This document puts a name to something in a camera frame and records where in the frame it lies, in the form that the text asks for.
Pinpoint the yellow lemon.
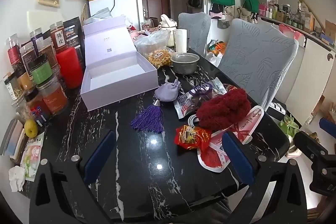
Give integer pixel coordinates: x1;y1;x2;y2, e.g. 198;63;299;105
24;119;38;138

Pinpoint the red snack packet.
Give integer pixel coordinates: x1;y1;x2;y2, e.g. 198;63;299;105
174;125;211;151

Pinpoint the orange label jar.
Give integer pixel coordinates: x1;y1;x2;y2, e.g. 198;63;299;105
37;76;68;115

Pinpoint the dark red fluffy scrunchie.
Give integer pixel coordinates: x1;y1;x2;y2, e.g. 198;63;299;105
196;88;251;131

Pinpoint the white paper roll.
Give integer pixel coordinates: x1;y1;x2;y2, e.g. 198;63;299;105
173;29;188;53

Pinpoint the silver purple snack bag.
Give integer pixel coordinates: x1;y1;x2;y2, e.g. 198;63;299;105
174;77;227;119

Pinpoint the lavender sachet with purple tassel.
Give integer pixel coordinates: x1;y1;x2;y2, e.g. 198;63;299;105
130;79;181;134

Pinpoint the far grey chair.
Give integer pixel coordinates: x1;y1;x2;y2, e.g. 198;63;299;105
178;12;211;57

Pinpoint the white teapot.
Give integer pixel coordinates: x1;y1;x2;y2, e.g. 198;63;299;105
160;14;177;48

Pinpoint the black food pouch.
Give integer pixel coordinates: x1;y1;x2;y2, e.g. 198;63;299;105
63;17;85;69

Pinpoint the pink with-love pouch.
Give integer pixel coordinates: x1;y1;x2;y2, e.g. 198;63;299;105
198;106;264;173

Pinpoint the red cylinder container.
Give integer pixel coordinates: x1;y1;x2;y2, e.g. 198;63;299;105
56;47;83;89

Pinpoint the white cable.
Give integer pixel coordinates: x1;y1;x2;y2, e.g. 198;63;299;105
187;114;202;127

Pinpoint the bag of waffle cookies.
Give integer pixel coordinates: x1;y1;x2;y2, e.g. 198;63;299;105
147;49;172;69

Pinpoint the red label spice jar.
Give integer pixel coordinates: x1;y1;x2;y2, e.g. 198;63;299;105
6;34;24;70

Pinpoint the near grey chair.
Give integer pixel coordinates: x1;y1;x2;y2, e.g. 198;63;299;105
218;19;299;110

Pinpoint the lavender open gift box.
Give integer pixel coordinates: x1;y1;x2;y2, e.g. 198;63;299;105
80;16;159;111

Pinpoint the clear plastic bag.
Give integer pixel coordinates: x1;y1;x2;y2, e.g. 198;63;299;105
134;30;170;57

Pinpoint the white refrigerator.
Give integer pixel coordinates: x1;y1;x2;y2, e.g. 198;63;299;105
89;0;144;31

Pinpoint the green label jar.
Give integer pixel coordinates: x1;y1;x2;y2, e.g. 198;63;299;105
29;53;53;85

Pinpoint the brown label jar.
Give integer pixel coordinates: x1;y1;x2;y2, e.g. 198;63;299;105
37;36;58;69

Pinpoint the jar with Chinese label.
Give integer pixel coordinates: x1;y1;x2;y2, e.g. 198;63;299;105
50;21;67;54

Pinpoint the metal bowl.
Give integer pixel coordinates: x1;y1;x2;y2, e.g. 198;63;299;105
171;53;200;75

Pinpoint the grey chair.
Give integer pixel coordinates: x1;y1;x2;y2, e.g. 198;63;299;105
218;19;299;110
178;12;211;57

